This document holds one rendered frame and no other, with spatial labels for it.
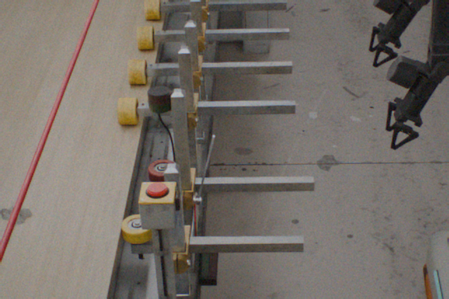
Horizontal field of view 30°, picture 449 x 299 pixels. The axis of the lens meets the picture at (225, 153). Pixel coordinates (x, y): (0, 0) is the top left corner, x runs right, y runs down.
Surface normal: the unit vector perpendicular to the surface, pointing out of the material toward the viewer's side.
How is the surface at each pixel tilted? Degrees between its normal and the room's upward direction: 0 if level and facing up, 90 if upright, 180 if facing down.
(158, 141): 0
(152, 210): 90
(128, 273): 0
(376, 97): 0
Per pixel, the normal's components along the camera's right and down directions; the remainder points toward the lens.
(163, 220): -0.03, 0.55
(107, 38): -0.04, -0.84
